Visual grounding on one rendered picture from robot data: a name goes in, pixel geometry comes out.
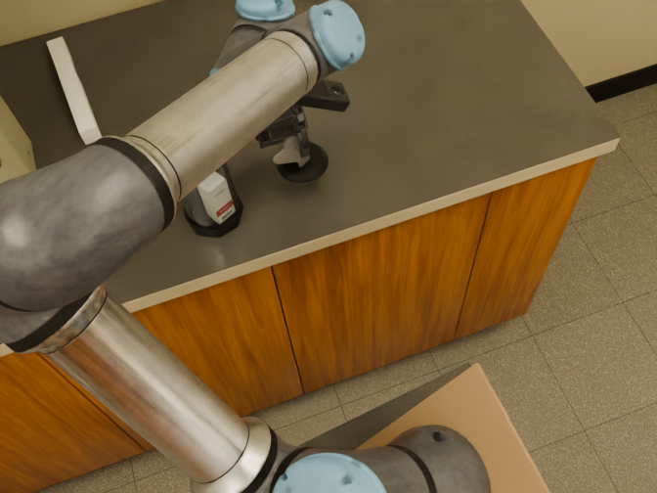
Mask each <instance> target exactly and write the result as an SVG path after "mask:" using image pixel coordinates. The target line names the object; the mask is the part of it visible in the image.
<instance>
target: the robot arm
mask: <svg viewBox="0 0 657 493"><path fill-rule="evenodd" d="M235 10H236V12H237V14H238V19H237V21H236V23H235V25H234V27H233V29H232V31H231V34H230V36H229V39H228V41H227V43H226V45H225V47H224V49H223V51H222V53H221V55H220V57H219V59H218V61H217V63H216V64H215V66H214V68H213V69H212V70H211V71H210V73H209V75H210V76H209V77H208V78H206V79H205V80H204V81H202V83H200V84H199V85H197V86H196V87H195V88H193V89H192V90H190V91H189V92H187V93H186V94H184V95H183V96H182V97H180V98H179V99H177V100H176V101H174V102H173V103H172V104H170V105H169V106H167V107H166V108H164V109H163V110H161V111H160V112H158V113H157V114H155V115H154V116H152V117H151V118H150V119H148V120H147V121H145V122H144V123H142V124H141V125H140V126H138V127H137V128H135V129H134V130H132V131H131V132H129V133H128V134H127V135H125V136H124V137H122V138H121V137H117V136H105V137H102V138H100V139H98V140H97V141H95V142H94V143H92V144H91V145H90V146H88V147H86V148H85V149H83V150H82V151H80V152H78V153H76V154H74V155H72V156H70V157H67V158H64V159H62V160H60V161H58V162H55V163H53V164H50V165H48V166H45V167H42V168H40V169H37V170H35V171H32V172H29V173H26V174H24V175H21V176H18V177H15V178H12V179H10V180H8V181H5V182H3V183H1V184H0V340H1V341H2V342H3V343H4V344H6V345H7V346H8V347H9V348H11V349H12V350H13V351H14V352H16V353H18V354H27V353H36V352H41V353H43V354H44V355H45V356H46V357H47V358H49V359H50V360H51V361H52V362H53V363H55V364H56V365H57V366H58V367H59V368H61V369H62V370H63V371H64V372H65V373H66V374H68V375H69V376H70V377H71V378H72V379H74V380H75V381H76V382H77V383H79V384H80V385H81V386H82V387H83V388H85V389H86V390H87V391H88V392H89V393H91V394H92V395H93V396H94V397H95V398H97V399H98V400H99V401H100V402H101V403H103V404H104V405H105V406H106V407H107V408H109V409H110V410H111V411H112V412H113V413H115V414H116V415H117V416H118V417H119V418H121V419H122V420H123V421H124V422H125V423H127V424H128V425H129V426H130V427H132V428H133V429H134V430H135V431H136V432H137V433H139V434H140V435H141V436H142V437H143V438H145V439H146V440H147V441H148V442H149V443H150V444H151V445H152V446H153V447H154V448H156V449H157V450H158V451H159V452H160V453H162V454H163V455H164V456H165V457H166V458H168V459H169V460H170V461H171V462H172V463H174V464H175V465H176V466H177V467H178V468H180V469H181V470H182V471H183V472H185V473H186V474H187V475H188V476H189V477H190V478H191V480H190V486H191V492H192V493H491V485H490V480H489V475H488V473H487V470H486V467H485V465H484V463H483V461H482V459H481V457H480V455H479V454H478V452H477V451H476V449H475V448H474V447H473V445H472V444H471V443H470V442H469V441H468V440H467V439H466V438H465V437H464V436H462V435H461V434H460V433H458V432H457V431H455V430H453V429H451V428H449V427H446V426H438V425H428V426H416V427H413V428H410V429H408V430H406V431H404V432H402V433H401V434H400V435H398V436H397V437H396V438H395V439H393V440H392V441H391V442H389V443H388V444H387V445H386V446H379V447H373V448H366V449H359V450H338V449H328V448H316V447H302V446H293V445H290V444H288V443H286V442H285V441H283V440H282V439H281V438H280V437H279V436H278V435H277V434H276V433H275V432H274V431H273V430H272V429H271V428H270V427H269V426H268V425H267V424H266V423H265V422H263V421H262V420H261V419H259V418H256V417H244V418H241V417H240V416H238V415H237V414H236V413H235V412H234V411H233V410H232V409H231V408H230V407H229V406H228V405H227V404H226V403H225V402H224V401H223V400H222V399H221V398H220V397H218V396H217V395H216V394H215V393H214V392H213V391H212V390H211V389H210V388H209V387H208V386H207V385H206V384H205V383H204V382H203V381H202V380H201V379H199V378H198V377H197V376H196V375H195V374H194V373H193V372H192V371H191V370H190V369H189V368H188V367H187V366H186V365H185V364H184V363H183V362H182V361H181V360H179V359H178V358H177V357H176V356H175V355H174V354H173V353H172V352H171V351H170V350H169V349H168V348H167V347H166V346H165V345H164V344H163V343H162V342H161V341H159V340H158V339H157V338H156V337H155V336H154V335H153V334H152V333H151V332H150V331H149V330H148V329H147V328H146V327H145V326H144V325H143V324H142V323H140V322H139V321H138V320H137V319H136V318H135V317H134V316H133V315H132V314H131V313H130V312H129V311H128V310H127V309H126V308H125V307H124V306H123V305H121V304H120V303H119V302H118V301H117V300H116V299H115V298H114V297H113V296H112V295H111V294H110V293H109V292H108V291H107V290H106V289H105V281H106V280H107V279H108V278H110V277H111V276H112V275H113V274H114V273H116V272H117V271H118V270H119V269H120V268H122V267H123V266H124V265H125V264H126V263H127V262H128V261H129V260H131V259H132V258H133V257H134V256H135V255H136V254H137V253H138V252H139V251H141V250H142V249H143V248H144V247H145V246H146V245H147V244H148V243H150V242H151V241H152V240H153V239H154V238H155V237H156V236H157V235H159V234H160V233H161V232H162V231H163V230H164V229H166V228H167V227H168V226H169V225H170V224H171V223H172V221H173V220H174V218H175V215H176V210H177V204H176V203H178V202H179V201H180V200H181V199H182V198H184V197H185V196H186V195H187V194H188V193H190V192H191V191H192V190H193V189H194V188H195V187H197V186H198V185H199V184H200V183H201V182H202V181H204V180H205V179H206V178H207V177H208V176H210V175H211V174H212V173H213V172H214V171H215V170H217V169H218V168H219V167H220V166H221V165H223V164H224V163H225V162H226V161H227V160H228V159H230V158H231V157H232V156H233V155H234V154H236V153H237V152H238V151H239V150H240V149H242V148H243V147H244V146H245V145H246V144H247V143H249V142H250V141H251V140H252V139H253V138H254V137H255V138H256V141H259V145H260V149H263V148H266V147H269V146H274V145H278V144H280V143H284V148H283V149H282V150H281V151H280V152H279V153H277V154H276V155H275V156H274V157H273V162H274V163H276V164H282V163H290V162H298V165H299V167H301V166H303V165H304V164H305V162H306V160H307V158H308V156H309V155H310V144H309V138H308V133H307V129H308V123H307V118H306V114H305V111H304V109H303V107H309V108H315V109H322V110H329V111H335V112H345V111H346V109H347V108H348V106H349V105H350V100H349V98H348V95H347V93H346V91H345V88H344V86H343V84H342V83H341V82H336V81H330V80H325V79H324V78H325V77H326V76H328V75H329V74H331V73H333V72H335V71H337V70H339V71H341V70H344V69H345V68H346V67H348V66H350V65H352V64H355V63H356V62H358V61H359V60H360V58H361V57H362V55H363V53H364V49H365V33H364V30H363V27H362V24H361V23H360V20H359V19H358V16H357V15H356V13H355V12H354V11H353V9H352V8H351V7H350V6H348V5H347V4H346V3H344V2H342V1H339V0H330V1H327V2H326V3H323V4H321V5H319V6H317V5H314V6H312V7H311V8H310V10H308V11H306V12H304V13H302V14H300V15H298V16H295V15H294V12H295V7H294V5H293V3H292V0H236V6H235ZM295 145H296V146H295Z"/></svg>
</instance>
